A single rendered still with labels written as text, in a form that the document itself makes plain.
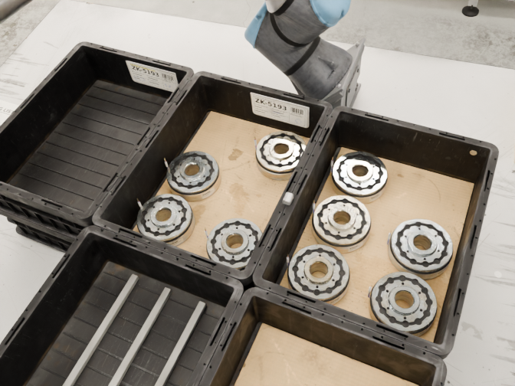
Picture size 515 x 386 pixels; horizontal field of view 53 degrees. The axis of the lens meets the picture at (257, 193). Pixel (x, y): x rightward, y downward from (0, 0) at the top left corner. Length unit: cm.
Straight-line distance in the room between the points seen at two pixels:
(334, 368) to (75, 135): 73
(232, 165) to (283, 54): 29
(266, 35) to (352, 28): 157
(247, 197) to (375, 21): 188
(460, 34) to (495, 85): 132
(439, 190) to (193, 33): 88
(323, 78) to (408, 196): 35
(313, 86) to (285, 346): 60
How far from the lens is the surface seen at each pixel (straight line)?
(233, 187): 101
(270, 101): 104
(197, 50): 152
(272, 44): 116
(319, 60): 118
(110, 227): 89
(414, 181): 102
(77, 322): 95
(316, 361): 85
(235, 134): 109
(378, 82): 139
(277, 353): 85
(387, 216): 97
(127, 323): 92
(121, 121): 119
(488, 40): 273
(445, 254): 92
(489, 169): 94
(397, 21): 276
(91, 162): 113
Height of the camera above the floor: 164
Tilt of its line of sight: 55 degrees down
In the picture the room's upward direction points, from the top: 8 degrees counter-clockwise
